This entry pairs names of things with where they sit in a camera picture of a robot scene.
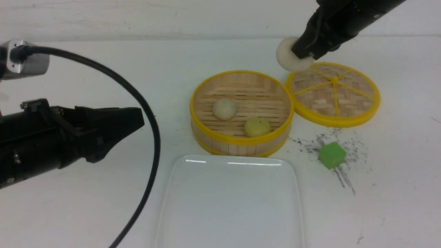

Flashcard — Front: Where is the bamboo steamer basket yellow rim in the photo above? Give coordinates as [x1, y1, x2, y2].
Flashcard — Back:
[189, 70, 295, 157]

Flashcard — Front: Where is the green cube block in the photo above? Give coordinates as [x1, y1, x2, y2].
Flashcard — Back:
[318, 142, 347, 170]

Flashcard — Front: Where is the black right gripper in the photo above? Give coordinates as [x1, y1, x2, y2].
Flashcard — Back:
[291, 0, 404, 60]

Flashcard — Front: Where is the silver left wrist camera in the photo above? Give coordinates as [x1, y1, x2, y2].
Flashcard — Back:
[0, 39, 50, 80]

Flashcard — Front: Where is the woven bamboo steamer lid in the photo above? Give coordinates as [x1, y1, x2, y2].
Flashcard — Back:
[285, 62, 381, 128]

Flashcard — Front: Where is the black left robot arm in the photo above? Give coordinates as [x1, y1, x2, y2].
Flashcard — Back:
[0, 99, 144, 188]

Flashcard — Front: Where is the white steamed bun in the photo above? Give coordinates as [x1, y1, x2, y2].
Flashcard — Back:
[212, 98, 237, 121]
[276, 37, 315, 72]

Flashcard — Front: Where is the black camera cable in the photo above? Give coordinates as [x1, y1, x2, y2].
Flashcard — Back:
[10, 45, 162, 248]

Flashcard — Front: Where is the yellow steamed bun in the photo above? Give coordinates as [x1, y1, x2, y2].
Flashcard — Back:
[244, 117, 271, 137]

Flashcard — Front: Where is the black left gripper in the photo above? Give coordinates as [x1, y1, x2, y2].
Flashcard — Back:
[1, 99, 144, 173]

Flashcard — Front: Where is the white rectangular plate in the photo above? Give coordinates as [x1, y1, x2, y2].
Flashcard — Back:
[155, 155, 306, 248]

